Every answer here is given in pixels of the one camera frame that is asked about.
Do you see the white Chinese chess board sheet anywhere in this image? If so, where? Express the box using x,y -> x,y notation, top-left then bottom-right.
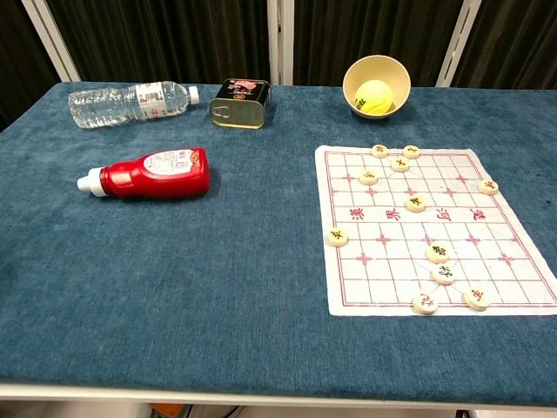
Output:
314,145 -> 557,318

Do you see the blue fabric table cloth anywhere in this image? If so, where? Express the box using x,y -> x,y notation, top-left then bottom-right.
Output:
0,81 -> 557,408

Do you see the black gold tin can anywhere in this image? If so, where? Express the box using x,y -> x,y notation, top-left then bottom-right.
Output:
209,78 -> 272,130

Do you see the red ketchup squeeze bottle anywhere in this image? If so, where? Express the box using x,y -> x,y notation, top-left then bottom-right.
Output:
77,147 -> 211,200

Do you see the yellow tennis ball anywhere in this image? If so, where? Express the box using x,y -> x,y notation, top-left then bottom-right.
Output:
354,79 -> 395,115

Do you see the cream round bowl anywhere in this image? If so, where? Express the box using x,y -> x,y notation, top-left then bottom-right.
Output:
342,54 -> 413,120

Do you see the clear plastic water bottle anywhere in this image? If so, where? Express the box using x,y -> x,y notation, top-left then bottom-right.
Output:
68,80 -> 201,130

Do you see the black pleated curtain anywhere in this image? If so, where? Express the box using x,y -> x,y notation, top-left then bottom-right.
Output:
0,0 -> 557,131

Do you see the white frame post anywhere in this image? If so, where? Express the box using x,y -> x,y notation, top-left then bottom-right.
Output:
434,0 -> 483,87
20,0 -> 83,83
266,0 -> 296,86

